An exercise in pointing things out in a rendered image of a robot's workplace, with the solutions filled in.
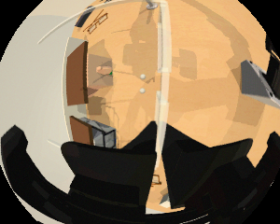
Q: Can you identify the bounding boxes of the brown rectangular glasses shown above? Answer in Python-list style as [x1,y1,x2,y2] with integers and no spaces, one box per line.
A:
[151,175,161,187]
[87,11,107,34]

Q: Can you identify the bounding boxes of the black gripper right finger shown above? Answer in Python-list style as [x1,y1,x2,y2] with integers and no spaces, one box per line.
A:
[161,123,253,209]

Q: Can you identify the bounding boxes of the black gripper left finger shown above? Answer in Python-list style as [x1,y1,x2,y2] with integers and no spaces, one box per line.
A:
[61,120,158,205]

